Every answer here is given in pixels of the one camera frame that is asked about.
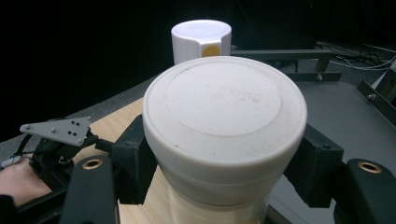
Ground bundle of cables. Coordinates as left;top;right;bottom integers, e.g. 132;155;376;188
314;40;396;72

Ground white round container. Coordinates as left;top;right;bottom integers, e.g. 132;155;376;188
170;19;233;65

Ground metal bracket with bolt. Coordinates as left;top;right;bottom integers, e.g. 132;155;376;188
357;59;396;127

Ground grey cable plug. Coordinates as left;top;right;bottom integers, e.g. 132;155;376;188
0;155;23;170

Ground metal frame bars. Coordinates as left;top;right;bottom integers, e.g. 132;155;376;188
230;49;343;83

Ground white jar lid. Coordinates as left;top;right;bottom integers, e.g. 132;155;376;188
142;55;308;207

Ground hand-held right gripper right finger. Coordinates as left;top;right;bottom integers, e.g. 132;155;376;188
283;122;346;209

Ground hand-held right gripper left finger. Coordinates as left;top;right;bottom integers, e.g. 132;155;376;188
111;115;159;205

